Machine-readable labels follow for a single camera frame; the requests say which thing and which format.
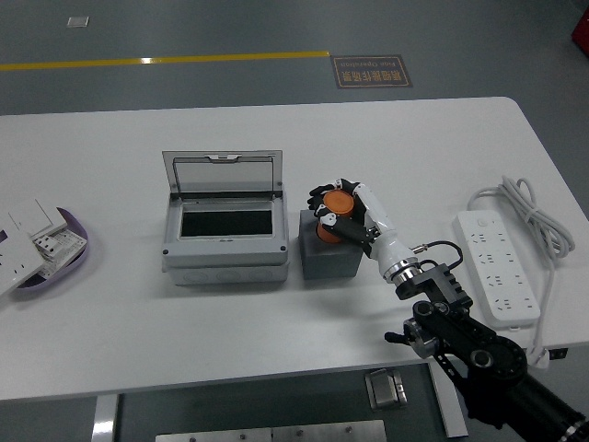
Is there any white socket module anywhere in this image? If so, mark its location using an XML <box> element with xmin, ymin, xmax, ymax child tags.
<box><xmin>29</xmin><ymin>229</ymin><xmax>88</xmax><ymax>278</ymax></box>

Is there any white switch plate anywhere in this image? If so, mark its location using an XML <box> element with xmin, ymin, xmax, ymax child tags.
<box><xmin>7</xmin><ymin>198</ymin><xmax>68</xmax><ymax>241</ymax></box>

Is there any metal floor socket box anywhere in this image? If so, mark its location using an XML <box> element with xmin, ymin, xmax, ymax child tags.
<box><xmin>364</xmin><ymin>367</ymin><xmax>410</xmax><ymax>412</ymax></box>

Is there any white power strip cable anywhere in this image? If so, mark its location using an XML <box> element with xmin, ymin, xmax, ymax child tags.
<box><xmin>467</xmin><ymin>174</ymin><xmax>577</xmax><ymax>370</ymax></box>

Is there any grey cube with round hole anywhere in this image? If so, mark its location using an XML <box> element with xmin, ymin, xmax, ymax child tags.
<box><xmin>298</xmin><ymin>209</ymin><xmax>364</xmax><ymax>281</ymax></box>

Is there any metal floor plate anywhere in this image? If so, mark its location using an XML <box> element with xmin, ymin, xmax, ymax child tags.
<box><xmin>155</xmin><ymin>419</ymin><xmax>388</xmax><ymax>442</ymax></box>

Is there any white table leg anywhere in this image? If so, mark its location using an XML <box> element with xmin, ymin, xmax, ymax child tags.
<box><xmin>427</xmin><ymin>362</ymin><xmax>470</xmax><ymax>439</ymax></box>
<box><xmin>90</xmin><ymin>394</ymin><xmax>121</xmax><ymax>442</ymax></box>

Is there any white power strip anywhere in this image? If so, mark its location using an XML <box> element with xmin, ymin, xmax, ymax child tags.
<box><xmin>451</xmin><ymin>210</ymin><xmax>542</xmax><ymax>330</ymax></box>

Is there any red object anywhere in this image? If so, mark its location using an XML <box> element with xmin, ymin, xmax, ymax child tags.
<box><xmin>570</xmin><ymin>8</ymin><xmax>589</xmax><ymax>48</ymax></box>

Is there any brown floor sign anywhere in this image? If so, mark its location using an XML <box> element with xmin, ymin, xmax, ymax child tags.
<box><xmin>329</xmin><ymin>54</ymin><xmax>414</xmax><ymax>90</ymax></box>

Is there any large white socket plate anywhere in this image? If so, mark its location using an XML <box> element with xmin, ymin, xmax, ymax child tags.
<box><xmin>0</xmin><ymin>228</ymin><xmax>48</xmax><ymax>298</ymax></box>

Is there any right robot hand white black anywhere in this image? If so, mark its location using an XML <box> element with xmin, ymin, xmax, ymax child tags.
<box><xmin>306</xmin><ymin>177</ymin><xmax>416</xmax><ymax>278</ymax></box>

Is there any purple oval tray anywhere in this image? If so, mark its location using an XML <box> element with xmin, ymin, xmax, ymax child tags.
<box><xmin>8</xmin><ymin>206</ymin><xmax>90</xmax><ymax>302</ymax></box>

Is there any grey electrical box clear lid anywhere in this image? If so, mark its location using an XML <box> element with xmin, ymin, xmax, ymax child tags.
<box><xmin>161</xmin><ymin>148</ymin><xmax>290</xmax><ymax>287</ymax></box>

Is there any yellow floor tape line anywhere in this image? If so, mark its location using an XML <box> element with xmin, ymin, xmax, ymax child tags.
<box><xmin>0</xmin><ymin>49</ymin><xmax>331</xmax><ymax>74</ymax></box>

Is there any orange cylinder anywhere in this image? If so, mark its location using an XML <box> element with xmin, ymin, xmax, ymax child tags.
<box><xmin>316</xmin><ymin>190</ymin><xmax>357</xmax><ymax>244</ymax></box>

